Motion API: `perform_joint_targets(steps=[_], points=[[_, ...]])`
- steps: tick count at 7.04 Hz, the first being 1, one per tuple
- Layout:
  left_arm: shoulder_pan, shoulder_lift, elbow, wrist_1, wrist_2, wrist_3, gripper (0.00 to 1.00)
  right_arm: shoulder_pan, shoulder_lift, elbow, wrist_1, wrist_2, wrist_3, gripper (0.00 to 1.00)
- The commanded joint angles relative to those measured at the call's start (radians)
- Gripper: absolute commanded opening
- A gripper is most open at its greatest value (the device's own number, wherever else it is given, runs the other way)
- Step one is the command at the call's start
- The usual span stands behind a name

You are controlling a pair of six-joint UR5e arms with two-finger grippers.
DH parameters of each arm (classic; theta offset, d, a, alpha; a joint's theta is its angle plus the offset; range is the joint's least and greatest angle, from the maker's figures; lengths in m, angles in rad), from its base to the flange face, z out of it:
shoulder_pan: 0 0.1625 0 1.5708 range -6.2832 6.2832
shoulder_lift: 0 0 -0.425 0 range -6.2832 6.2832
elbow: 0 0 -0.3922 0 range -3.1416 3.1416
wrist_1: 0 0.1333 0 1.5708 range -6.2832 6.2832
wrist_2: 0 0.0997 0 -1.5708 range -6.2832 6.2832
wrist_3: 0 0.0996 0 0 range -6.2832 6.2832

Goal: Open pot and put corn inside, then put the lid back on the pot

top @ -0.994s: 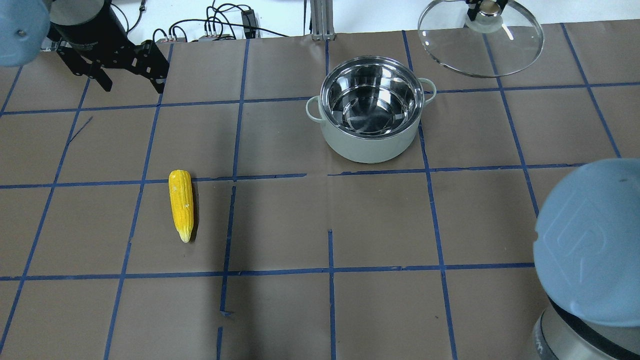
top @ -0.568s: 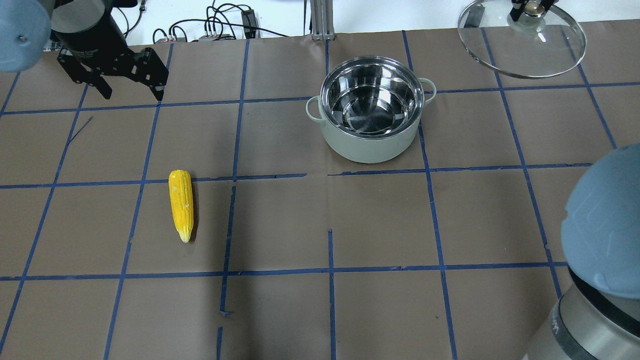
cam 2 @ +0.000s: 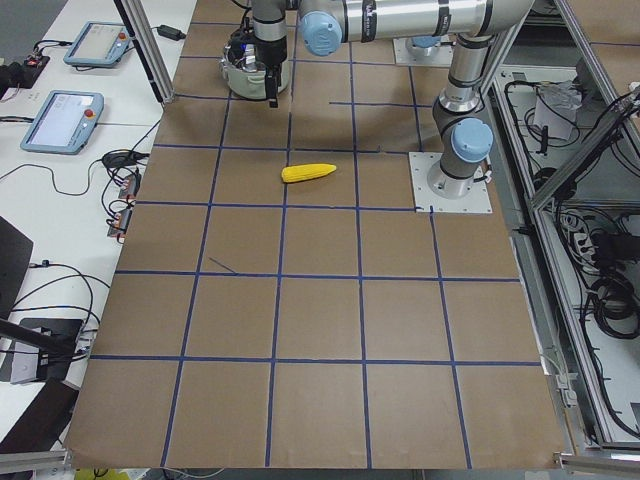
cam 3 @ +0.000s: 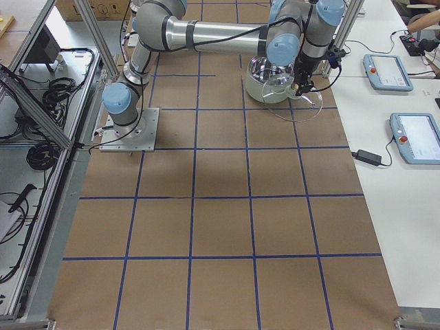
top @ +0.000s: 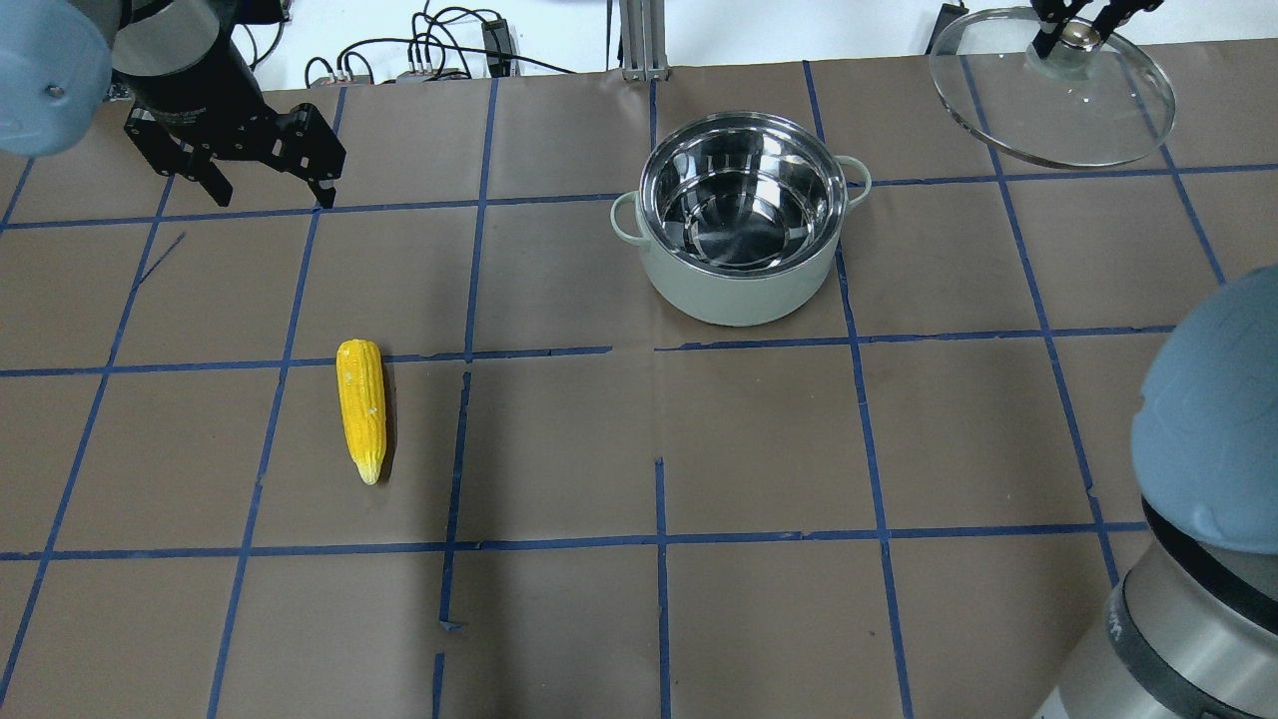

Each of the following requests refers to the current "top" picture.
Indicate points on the aluminium frame post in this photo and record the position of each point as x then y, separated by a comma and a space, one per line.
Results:
643, 41

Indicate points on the glass pot lid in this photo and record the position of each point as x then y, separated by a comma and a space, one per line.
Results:
1088, 106

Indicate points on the pale green cooking pot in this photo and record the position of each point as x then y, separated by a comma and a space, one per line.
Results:
738, 216

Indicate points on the yellow corn cob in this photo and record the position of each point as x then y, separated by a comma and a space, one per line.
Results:
361, 391

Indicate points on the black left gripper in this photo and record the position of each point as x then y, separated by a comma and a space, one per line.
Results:
187, 82

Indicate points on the black power adapter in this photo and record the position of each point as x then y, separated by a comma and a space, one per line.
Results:
499, 48

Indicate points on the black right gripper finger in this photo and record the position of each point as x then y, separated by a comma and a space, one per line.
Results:
1117, 12
1052, 15

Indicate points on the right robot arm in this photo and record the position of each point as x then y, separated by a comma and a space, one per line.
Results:
1189, 632

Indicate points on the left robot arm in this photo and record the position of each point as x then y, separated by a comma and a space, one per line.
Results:
60, 58

